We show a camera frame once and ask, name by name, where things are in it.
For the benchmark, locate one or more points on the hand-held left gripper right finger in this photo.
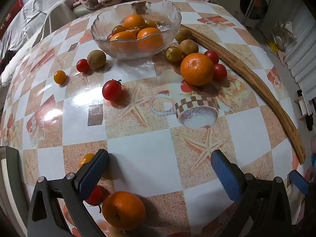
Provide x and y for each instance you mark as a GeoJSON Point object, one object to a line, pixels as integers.
{"type": "Point", "coordinates": [227, 177]}

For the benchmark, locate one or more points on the black round appliance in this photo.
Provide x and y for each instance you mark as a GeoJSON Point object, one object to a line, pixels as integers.
{"type": "Point", "coordinates": [254, 5]}

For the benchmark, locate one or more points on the long wooden strip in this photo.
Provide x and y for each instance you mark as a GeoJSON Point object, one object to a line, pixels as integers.
{"type": "Point", "coordinates": [246, 74]}

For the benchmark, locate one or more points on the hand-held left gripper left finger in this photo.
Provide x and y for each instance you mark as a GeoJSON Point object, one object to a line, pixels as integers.
{"type": "Point", "coordinates": [95, 175]}

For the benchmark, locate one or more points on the checkered plastic tablecloth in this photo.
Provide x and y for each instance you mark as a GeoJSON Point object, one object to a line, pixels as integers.
{"type": "Point", "coordinates": [153, 158]}

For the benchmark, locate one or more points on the yellow cherry tomato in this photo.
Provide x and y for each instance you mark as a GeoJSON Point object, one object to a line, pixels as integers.
{"type": "Point", "coordinates": [151, 24]}
{"type": "Point", "coordinates": [118, 29]}
{"type": "Point", "coordinates": [173, 53]}
{"type": "Point", "coordinates": [60, 77]}
{"type": "Point", "coordinates": [86, 158]}

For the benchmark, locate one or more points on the small wooden rack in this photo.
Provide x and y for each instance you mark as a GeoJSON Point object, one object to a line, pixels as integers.
{"type": "Point", "coordinates": [305, 103]}

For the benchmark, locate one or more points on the orange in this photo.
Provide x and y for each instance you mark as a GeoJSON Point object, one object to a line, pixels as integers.
{"type": "Point", "coordinates": [197, 69]}
{"type": "Point", "coordinates": [149, 35]}
{"type": "Point", "coordinates": [123, 209]}
{"type": "Point", "coordinates": [123, 36]}
{"type": "Point", "coordinates": [134, 21]}

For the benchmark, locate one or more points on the grey white bedding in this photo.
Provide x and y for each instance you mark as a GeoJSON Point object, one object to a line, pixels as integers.
{"type": "Point", "coordinates": [27, 17]}

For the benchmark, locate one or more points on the clear glass bowl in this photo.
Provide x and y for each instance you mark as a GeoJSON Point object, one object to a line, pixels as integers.
{"type": "Point", "coordinates": [167, 17]}

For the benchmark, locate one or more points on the yellow white clutter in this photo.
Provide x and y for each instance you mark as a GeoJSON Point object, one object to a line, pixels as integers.
{"type": "Point", "coordinates": [281, 42]}

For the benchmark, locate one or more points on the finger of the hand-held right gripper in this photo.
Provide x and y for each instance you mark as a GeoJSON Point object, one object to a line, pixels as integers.
{"type": "Point", "coordinates": [299, 183]}

